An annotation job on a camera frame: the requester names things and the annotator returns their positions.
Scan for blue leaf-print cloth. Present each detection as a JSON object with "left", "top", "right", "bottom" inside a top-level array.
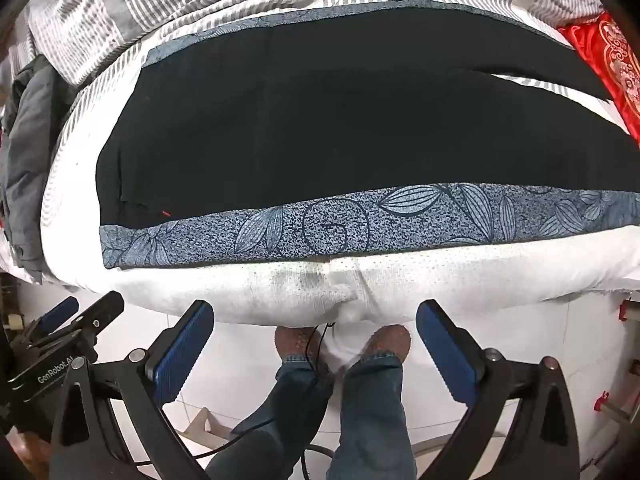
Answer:
[{"left": 99, "top": 2, "right": 640, "bottom": 269}]

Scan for red embroidered pillow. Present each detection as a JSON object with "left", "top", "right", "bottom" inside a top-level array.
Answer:
[{"left": 557, "top": 10, "right": 640, "bottom": 148}]

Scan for metal rack with red joints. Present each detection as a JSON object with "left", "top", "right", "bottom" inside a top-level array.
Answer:
[{"left": 592, "top": 297, "right": 640, "bottom": 428}]

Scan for grey jacket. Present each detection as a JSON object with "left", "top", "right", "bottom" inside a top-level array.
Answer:
[{"left": 0, "top": 55, "right": 86, "bottom": 286}]

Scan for person's leg in jeans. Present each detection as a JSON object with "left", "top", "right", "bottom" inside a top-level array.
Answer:
[
  {"left": 327, "top": 352, "right": 418, "bottom": 480},
  {"left": 205, "top": 354, "right": 337, "bottom": 480}
]

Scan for black pants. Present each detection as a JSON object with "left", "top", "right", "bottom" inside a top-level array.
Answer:
[{"left": 95, "top": 10, "right": 618, "bottom": 223}]

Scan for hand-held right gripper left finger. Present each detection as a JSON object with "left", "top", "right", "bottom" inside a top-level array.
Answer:
[{"left": 49, "top": 300, "right": 216, "bottom": 480}]

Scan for person's brown shoe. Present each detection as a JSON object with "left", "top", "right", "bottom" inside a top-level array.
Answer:
[
  {"left": 274, "top": 325, "right": 322, "bottom": 362},
  {"left": 357, "top": 324, "right": 412, "bottom": 361}
]

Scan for person's left brown shoe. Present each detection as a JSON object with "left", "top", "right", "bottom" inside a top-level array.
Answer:
[{"left": 274, "top": 325, "right": 322, "bottom": 362}]

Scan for white striped bed sheet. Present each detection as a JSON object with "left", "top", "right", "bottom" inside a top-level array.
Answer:
[{"left": 40, "top": 35, "right": 640, "bottom": 241}]

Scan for white mesh mattress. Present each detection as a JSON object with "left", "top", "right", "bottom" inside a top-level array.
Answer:
[{"left": 42, "top": 227, "right": 640, "bottom": 327}]

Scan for person's right brown shoe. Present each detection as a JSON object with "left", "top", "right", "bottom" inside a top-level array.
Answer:
[{"left": 357, "top": 324, "right": 412, "bottom": 361}]

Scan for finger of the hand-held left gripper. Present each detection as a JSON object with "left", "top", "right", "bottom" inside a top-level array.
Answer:
[
  {"left": 30, "top": 290, "right": 126, "bottom": 348},
  {"left": 10, "top": 296, "right": 81, "bottom": 348}
]

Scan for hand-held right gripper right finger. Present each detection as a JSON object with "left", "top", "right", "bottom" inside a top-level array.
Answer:
[{"left": 415, "top": 299, "right": 583, "bottom": 480}]

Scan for person's left leg in jeans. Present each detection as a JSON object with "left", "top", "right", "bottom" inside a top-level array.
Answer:
[{"left": 205, "top": 354, "right": 337, "bottom": 480}]

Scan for person's right leg in jeans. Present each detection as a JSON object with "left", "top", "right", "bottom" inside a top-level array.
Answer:
[{"left": 327, "top": 352, "right": 418, "bottom": 480}]

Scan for black cable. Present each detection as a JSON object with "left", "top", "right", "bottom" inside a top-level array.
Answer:
[{"left": 189, "top": 322, "right": 337, "bottom": 480}]

